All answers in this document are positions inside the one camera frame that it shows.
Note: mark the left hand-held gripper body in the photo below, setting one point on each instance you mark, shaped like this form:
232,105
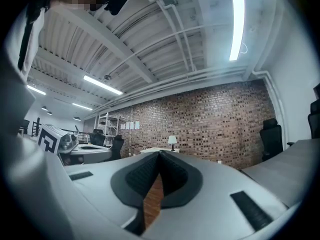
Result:
51,141

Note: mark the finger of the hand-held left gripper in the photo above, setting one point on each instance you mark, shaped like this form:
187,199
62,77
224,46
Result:
95,155
98,146

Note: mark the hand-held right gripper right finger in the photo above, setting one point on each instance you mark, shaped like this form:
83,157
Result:
212,196

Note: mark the person's white shirt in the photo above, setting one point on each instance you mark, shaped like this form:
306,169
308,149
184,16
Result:
15,39

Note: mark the white table lamp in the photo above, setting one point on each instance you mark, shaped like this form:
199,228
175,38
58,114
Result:
172,139

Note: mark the white paper sheet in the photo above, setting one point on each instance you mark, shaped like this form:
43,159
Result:
132,125
137,125
127,125
123,126

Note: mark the ceiling tube light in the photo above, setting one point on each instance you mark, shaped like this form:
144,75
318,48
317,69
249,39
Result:
82,106
102,84
36,90
237,26

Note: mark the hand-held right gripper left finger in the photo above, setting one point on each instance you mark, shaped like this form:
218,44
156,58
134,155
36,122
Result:
105,181

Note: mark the white square table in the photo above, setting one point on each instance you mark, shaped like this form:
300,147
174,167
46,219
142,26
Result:
152,149

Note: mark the white metal shelf rack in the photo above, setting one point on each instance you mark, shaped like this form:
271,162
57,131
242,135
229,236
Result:
107,129

